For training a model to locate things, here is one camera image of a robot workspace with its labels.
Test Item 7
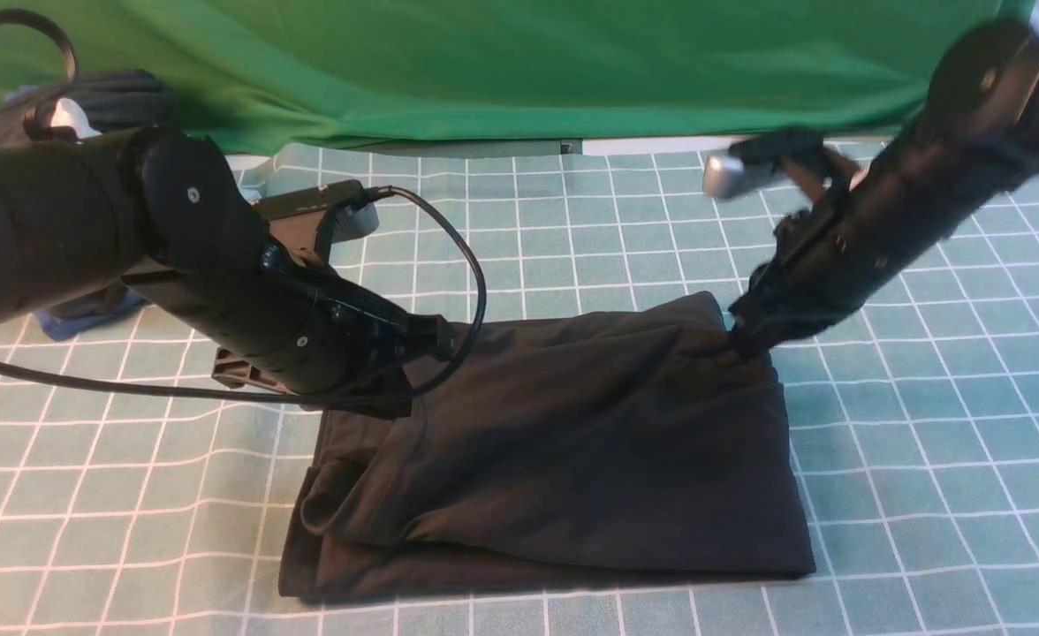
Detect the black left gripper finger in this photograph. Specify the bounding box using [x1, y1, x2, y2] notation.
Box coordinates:
[325, 367, 414, 421]

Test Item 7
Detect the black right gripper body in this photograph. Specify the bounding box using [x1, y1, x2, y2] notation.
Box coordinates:
[729, 132, 1033, 345]

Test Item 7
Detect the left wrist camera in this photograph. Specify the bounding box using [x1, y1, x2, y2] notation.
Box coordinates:
[250, 178, 381, 267]

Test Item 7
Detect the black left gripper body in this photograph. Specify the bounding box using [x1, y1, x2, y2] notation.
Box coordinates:
[123, 245, 458, 398]

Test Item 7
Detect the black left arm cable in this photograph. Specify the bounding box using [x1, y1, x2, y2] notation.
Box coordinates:
[0, 9, 489, 407]

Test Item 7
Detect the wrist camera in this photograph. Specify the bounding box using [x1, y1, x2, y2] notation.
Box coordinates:
[702, 126, 869, 206]
[250, 178, 381, 267]

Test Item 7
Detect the green checkered table mat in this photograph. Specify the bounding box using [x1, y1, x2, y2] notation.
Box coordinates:
[0, 140, 1039, 635]

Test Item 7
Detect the white crumpled garment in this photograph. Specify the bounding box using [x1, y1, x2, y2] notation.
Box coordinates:
[48, 98, 101, 142]

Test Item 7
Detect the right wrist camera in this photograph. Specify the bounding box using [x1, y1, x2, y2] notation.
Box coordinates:
[702, 126, 869, 206]

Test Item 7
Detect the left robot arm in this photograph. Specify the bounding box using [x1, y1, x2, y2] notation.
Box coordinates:
[0, 126, 481, 419]

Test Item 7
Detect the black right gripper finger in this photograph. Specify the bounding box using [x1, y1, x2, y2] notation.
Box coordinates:
[728, 322, 777, 360]

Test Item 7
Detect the blue crumpled garment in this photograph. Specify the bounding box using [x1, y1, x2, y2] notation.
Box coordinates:
[34, 283, 148, 342]

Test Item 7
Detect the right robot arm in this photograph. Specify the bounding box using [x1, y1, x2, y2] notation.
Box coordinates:
[705, 18, 1039, 359]

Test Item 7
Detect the green backdrop cloth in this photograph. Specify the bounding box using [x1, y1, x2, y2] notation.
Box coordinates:
[21, 1, 1033, 155]

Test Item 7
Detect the dark gray long-sleeved shirt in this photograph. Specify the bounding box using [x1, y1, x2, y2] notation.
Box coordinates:
[278, 292, 817, 601]

